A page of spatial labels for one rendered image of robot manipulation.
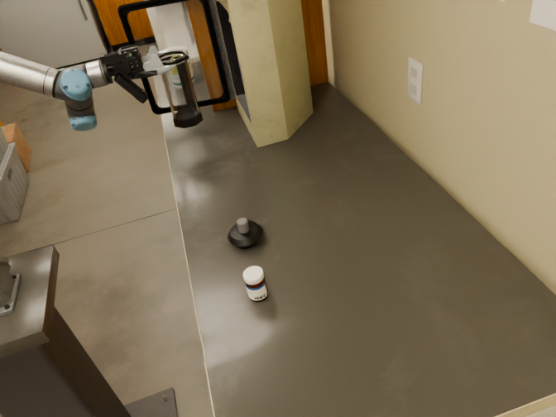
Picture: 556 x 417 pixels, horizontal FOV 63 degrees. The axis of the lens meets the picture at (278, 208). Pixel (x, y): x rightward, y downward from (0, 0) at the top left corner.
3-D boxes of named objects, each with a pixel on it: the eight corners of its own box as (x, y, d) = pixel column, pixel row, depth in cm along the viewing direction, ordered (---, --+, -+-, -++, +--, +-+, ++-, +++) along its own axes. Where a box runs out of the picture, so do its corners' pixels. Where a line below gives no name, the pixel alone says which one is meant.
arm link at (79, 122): (68, 119, 126) (59, 83, 128) (72, 134, 136) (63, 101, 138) (98, 115, 129) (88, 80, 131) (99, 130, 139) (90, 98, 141)
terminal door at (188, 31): (232, 101, 173) (206, -12, 149) (153, 115, 173) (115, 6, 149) (232, 100, 174) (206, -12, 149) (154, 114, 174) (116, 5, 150)
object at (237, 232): (259, 224, 120) (255, 205, 116) (268, 246, 113) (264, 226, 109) (226, 234, 119) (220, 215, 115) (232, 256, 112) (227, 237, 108)
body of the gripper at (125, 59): (139, 50, 133) (98, 59, 132) (148, 78, 138) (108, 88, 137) (138, 43, 139) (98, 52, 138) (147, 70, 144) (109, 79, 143)
